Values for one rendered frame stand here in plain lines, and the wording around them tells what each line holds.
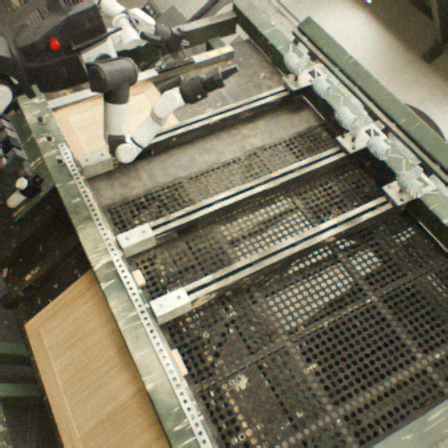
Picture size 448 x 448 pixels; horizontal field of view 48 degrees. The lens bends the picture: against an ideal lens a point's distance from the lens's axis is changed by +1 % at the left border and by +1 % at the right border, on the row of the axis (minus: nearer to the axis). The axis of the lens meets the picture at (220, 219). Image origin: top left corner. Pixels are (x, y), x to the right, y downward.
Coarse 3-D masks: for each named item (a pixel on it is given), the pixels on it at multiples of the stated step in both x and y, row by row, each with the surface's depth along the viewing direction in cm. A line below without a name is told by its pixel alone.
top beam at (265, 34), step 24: (240, 0) 272; (240, 24) 273; (264, 24) 260; (264, 48) 259; (288, 48) 248; (288, 72) 247; (312, 96) 236; (336, 96) 229; (360, 120) 220; (384, 168) 208; (408, 168) 204; (432, 216) 193
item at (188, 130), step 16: (304, 64) 224; (288, 80) 233; (304, 80) 234; (256, 96) 232; (272, 96) 233; (288, 96) 235; (208, 112) 225; (224, 112) 227; (240, 112) 227; (256, 112) 232; (176, 128) 220; (192, 128) 219; (208, 128) 224; (160, 144) 217; (176, 144) 222; (80, 160) 207; (96, 160) 207; (112, 160) 210
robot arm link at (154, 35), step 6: (138, 24) 224; (156, 24) 229; (144, 30) 224; (150, 30) 225; (156, 30) 228; (162, 30) 229; (144, 36) 222; (150, 36) 224; (156, 36) 226; (162, 36) 230; (144, 42) 229; (150, 42) 233; (156, 42) 227
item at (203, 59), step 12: (204, 60) 252; (216, 60) 256; (144, 72) 245; (156, 72) 245; (168, 72) 246; (180, 72) 250; (72, 96) 234; (84, 96) 234; (96, 96) 236; (60, 108) 232
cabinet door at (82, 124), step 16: (144, 96) 239; (160, 96) 238; (64, 112) 231; (80, 112) 231; (96, 112) 232; (144, 112) 232; (64, 128) 225; (80, 128) 225; (96, 128) 226; (128, 128) 226; (80, 144) 219; (96, 144) 220
